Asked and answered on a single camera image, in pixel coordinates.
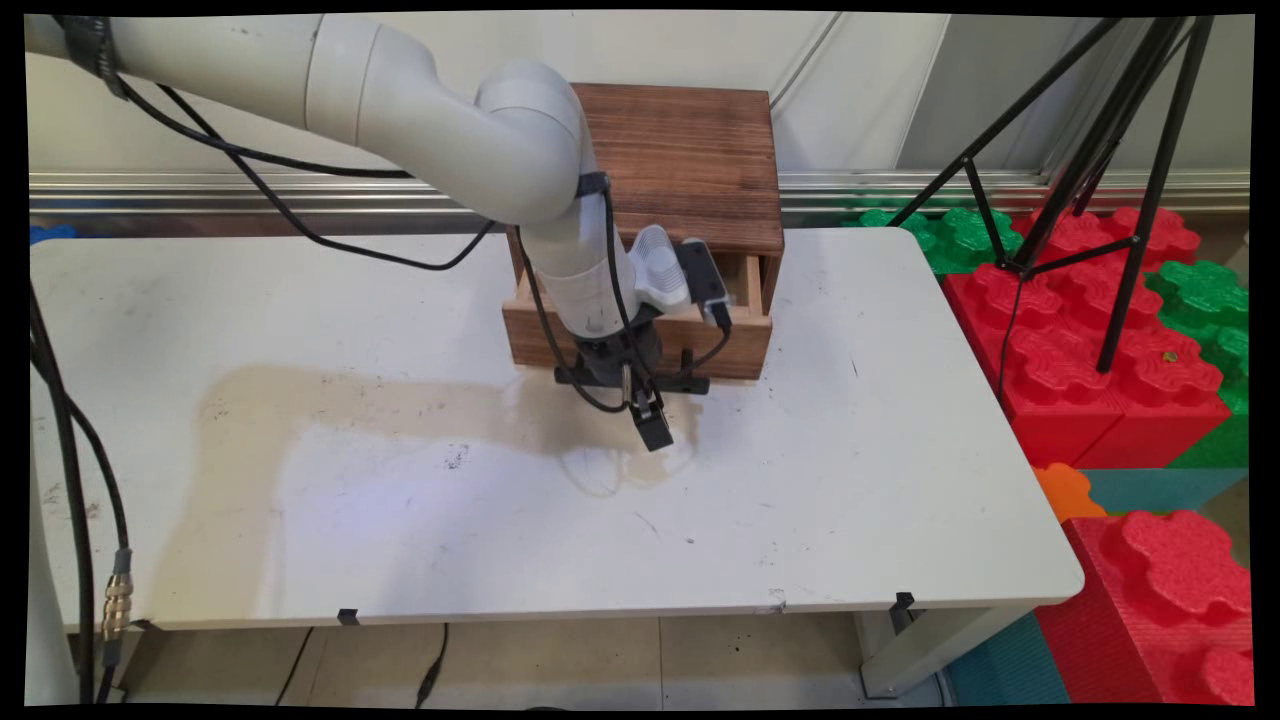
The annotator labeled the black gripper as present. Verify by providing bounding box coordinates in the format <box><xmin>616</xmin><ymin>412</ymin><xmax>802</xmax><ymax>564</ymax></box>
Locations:
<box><xmin>576</xmin><ymin>328</ymin><xmax>675</xmax><ymax>453</ymax></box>

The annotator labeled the brown wooden drawer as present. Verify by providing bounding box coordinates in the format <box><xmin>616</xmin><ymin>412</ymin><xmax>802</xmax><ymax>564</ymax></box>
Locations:
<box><xmin>503</xmin><ymin>250</ymin><xmax>776</xmax><ymax>382</ymax></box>

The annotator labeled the brown wooden cabinet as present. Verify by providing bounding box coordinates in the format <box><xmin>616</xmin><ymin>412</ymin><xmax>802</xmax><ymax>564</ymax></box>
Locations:
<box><xmin>500</xmin><ymin>83</ymin><xmax>786</xmax><ymax>381</ymax></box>

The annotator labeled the green foam block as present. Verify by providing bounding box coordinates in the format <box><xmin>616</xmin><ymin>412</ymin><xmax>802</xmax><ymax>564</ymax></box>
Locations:
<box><xmin>843</xmin><ymin>195</ymin><xmax>1025</xmax><ymax>277</ymax></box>
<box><xmin>1143</xmin><ymin>258</ymin><xmax>1252</xmax><ymax>471</ymax></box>

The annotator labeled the white table leg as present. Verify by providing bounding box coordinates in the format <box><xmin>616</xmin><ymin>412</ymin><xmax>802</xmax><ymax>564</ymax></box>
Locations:
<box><xmin>853</xmin><ymin>600</ymin><xmax>1043</xmax><ymax>700</ymax></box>

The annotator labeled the orange foam block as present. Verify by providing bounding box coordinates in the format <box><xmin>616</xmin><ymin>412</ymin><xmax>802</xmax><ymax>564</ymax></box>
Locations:
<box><xmin>1031</xmin><ymin>462</ymin><xmax>1110</xmax><ymax>524</ymax></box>

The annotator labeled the teal foam mat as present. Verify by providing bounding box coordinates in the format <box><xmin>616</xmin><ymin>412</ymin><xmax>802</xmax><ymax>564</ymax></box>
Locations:
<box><xmin>944</xmin><ymin>611</ymin><xmax>1073</xmax><ymax>707</ymax></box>
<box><xmin>1078</xmin><ymin>466</ymin><xmax>1251</xmax><ymax>517</ymax></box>

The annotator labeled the large red foam block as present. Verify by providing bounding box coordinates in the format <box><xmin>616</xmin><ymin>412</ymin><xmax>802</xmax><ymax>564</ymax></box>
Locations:
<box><xmin>943</xmin><ymin>205</ymin><xmax>1233</xmax><ymax>470</ymax></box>

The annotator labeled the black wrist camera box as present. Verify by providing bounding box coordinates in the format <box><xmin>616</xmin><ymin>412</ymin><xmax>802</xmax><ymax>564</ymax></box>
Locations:
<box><xmin>679</xmin><ymin>237</ymin><xmax>734</xmax><ymax>332</ymax></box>

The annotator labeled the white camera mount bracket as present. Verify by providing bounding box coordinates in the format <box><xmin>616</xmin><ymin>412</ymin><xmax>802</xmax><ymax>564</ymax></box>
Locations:
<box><xmin>627</xmin><ymin>224</ymin><xmax>694</xmax><ymax>314</ymax></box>

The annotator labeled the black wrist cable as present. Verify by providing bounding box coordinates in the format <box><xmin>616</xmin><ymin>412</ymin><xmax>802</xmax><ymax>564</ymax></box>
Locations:
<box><xmin>515</xmin><ymin>172</ymin><xmax>733</xmax><ymax>415</ymax></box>

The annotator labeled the black floor cable with plug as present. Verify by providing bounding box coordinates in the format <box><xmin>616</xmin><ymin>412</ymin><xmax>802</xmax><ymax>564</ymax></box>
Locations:
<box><xmin>414</xmin><ymin>622</ymin><xmax>451</xmax><ymax>708</ymax></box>

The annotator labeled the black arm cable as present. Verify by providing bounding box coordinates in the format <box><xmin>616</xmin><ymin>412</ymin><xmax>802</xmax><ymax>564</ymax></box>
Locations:
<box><xmin>110</xmin><ymin>75</ymin><xmax>498</xmax><ymax>273</ymax></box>

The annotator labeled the thin black floor cable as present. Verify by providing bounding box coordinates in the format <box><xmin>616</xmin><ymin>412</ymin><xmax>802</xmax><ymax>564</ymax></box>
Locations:
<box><xmin>273</xmin><ymin>626</ymin><xmax>317</xmax><ymax>707</ymax></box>

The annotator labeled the aluminium wall rail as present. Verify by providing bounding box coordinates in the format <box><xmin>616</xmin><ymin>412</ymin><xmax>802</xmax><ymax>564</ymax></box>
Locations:
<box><xmin>28</xmin><ymin>168</ymin><xmax>1252</xmax><ymax>217</ymax></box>

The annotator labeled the black camera tripod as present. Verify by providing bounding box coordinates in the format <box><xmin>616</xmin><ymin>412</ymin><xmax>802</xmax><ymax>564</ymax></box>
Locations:
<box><xmin>888</xmin><ymin>14</ymin><xmax>1217</xmax><ymax>377</ymax></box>

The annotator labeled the black cable with brass connector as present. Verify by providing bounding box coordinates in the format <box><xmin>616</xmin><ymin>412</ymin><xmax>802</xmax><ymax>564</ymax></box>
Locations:
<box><xmin>28</xmin><ymin>285</ymin><xmax>135</xmax><ymax>706</ymax></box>

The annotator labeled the black velcro arm strap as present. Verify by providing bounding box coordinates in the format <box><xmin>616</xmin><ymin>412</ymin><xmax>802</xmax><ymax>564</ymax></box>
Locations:
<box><xmin>55</xmin><ymin>14</ymin><xmax>129</xmax><ymax>101</ymax></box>

